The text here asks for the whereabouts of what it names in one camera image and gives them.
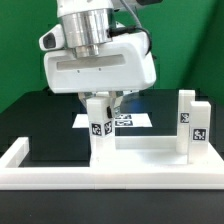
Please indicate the white U-shaped fence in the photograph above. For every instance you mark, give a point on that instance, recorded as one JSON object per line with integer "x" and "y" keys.
{"x": 14, "y": 177}

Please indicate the white desk tabletop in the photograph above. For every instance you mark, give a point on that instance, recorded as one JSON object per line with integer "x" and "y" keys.
{"x": 132, "y": 154}

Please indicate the AprilTag marker sheet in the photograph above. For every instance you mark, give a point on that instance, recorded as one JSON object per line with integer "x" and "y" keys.
{"x": 124, "y": 120}

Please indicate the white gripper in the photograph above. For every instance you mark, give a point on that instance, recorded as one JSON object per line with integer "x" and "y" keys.
{"x": 122, "y": 65}

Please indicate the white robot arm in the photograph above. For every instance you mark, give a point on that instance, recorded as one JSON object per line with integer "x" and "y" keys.
{"x": 89, "y": 52}

